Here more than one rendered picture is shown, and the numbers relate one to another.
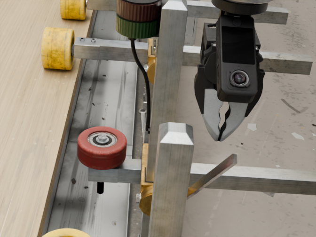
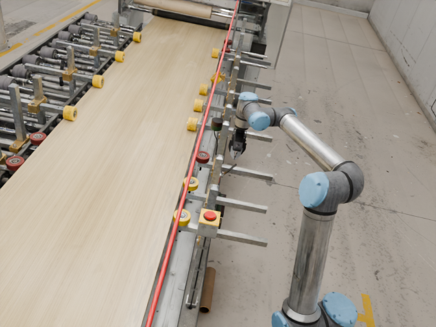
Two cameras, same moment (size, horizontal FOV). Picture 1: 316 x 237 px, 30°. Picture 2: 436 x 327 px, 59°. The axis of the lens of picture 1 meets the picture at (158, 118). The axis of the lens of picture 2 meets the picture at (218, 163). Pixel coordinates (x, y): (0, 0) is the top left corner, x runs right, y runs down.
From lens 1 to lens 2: 1.21 m
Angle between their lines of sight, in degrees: 4
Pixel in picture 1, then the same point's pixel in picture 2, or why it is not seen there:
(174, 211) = (217, 174)
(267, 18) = not seen: hidden behind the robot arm
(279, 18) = not seen: hidden behind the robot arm
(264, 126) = (274, 156)
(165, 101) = (221, 147)
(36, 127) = (184, 148)
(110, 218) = (201, 180)
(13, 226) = (178, 174)
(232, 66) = (237, 142)
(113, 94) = (207, 137)
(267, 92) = (279, 140)
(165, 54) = (222, 135)
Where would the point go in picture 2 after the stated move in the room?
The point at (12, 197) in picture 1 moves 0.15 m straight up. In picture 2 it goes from (178, 167) to (181, 144)
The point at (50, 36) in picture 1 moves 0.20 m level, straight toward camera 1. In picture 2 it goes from (190, 121) to (190, 139)
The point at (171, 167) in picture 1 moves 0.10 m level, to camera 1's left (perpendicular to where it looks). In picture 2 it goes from (218, 164) to (197, 159)
